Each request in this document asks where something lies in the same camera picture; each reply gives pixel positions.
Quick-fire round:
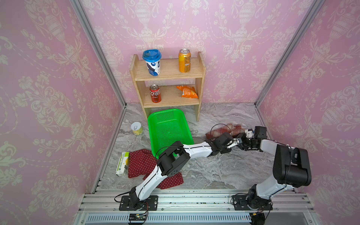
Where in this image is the red plaid skirt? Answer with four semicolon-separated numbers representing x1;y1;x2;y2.
205;123;245;139

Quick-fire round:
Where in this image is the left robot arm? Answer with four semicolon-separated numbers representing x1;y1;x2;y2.
129;132;242;208

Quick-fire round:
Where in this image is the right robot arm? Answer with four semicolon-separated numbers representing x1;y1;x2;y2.
239;126;312;210

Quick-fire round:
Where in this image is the green plastic basket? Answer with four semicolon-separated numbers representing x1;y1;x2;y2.
148;109;194;158

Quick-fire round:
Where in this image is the orange snack bag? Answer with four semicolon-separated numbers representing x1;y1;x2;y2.
176;85;198;98

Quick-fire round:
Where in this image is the black connector box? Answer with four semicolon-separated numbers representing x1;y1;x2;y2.
250;213;266;225

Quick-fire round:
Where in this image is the red cola can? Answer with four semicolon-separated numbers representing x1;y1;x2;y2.
150;84;161;103

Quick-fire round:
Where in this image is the wooden two-tier shelf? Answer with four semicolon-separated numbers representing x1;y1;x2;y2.
129;52;206;122

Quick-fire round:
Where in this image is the red polka dot skirt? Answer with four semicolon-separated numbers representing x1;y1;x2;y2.
128;149;184;189

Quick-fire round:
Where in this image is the small yellow tin can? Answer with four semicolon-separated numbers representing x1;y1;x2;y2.
131;122;143;136

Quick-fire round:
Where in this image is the orange soda can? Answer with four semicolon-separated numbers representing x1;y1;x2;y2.
179;48;191;73

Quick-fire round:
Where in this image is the green white carton box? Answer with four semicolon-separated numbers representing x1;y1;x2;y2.
116;151;130;177

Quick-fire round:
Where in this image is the blue lidded cup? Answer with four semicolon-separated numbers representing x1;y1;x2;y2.
142;49;162;77

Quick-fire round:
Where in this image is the small black circuit board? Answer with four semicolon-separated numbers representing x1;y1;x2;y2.
128;213;148;223

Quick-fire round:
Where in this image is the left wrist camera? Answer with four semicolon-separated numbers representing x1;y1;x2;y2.
227;138;243;150

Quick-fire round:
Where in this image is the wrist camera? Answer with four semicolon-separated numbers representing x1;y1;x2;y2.
227;138;243;150
245;129;254;138

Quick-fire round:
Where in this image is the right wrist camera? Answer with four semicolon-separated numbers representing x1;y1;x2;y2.
245;129;254;138

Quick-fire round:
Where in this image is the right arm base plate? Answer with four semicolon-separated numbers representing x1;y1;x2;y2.
230;195;273;211

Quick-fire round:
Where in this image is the aluminium front rail frame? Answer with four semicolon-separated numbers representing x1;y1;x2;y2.
74;189;321;225

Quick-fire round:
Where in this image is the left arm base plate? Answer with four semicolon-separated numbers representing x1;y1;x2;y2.
119;196;158;211

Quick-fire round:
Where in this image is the right aluminium corner post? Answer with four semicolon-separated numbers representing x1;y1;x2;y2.
254;0;325;109

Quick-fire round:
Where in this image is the aluminium corner post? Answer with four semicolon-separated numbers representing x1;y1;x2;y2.
70;0;127;108
254;0;325;109

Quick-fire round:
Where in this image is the left aluminium corner post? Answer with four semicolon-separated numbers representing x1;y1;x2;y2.
70;0;127;108

